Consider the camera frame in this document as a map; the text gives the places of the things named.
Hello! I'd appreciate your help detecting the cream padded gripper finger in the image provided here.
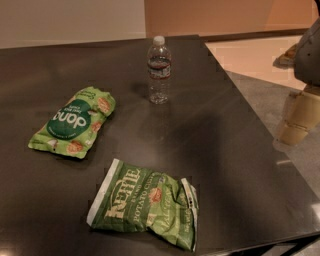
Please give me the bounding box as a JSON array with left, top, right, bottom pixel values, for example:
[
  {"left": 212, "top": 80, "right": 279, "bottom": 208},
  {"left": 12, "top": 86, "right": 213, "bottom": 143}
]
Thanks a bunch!
[{"left": 278, "top": 85, "right": 320, "bottom": 146}]

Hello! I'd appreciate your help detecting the clear plastic water bottle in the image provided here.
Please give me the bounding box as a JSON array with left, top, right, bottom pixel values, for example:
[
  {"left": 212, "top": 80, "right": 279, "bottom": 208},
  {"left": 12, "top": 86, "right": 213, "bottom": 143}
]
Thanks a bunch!
[{"left": 147, "top": 36, "right": 171, "bottom": 104}]

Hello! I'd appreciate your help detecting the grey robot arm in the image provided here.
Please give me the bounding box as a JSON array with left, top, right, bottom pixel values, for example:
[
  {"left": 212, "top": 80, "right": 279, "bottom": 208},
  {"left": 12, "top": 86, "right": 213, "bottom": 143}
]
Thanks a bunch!
[{"left": 274, "top": 0, "right": 320, "bottom": 146}]

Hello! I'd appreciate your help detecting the green Kettle jalapeno chip bag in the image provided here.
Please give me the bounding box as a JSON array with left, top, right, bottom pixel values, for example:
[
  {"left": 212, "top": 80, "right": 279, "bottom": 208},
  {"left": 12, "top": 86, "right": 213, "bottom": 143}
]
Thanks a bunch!
[{"left": 87, "top": 159, "right": 199, "bottom": 251}]

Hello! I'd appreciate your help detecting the green Dang snack bag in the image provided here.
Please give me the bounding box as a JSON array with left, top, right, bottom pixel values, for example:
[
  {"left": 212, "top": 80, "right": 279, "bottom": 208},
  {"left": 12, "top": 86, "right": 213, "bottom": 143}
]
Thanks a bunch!
[{"left": 28, "top": 86, "right": 116, "bottom": 159}]

